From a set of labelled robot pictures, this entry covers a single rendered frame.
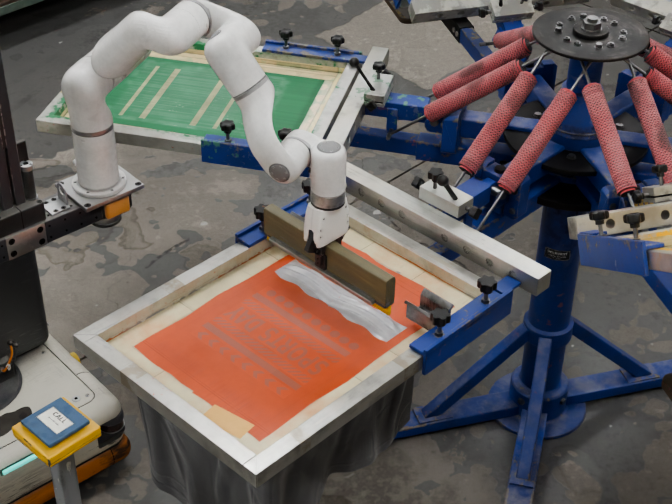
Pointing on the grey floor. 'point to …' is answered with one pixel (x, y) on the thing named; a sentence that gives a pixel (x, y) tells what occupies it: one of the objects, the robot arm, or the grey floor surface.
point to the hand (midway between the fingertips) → (326, 256)
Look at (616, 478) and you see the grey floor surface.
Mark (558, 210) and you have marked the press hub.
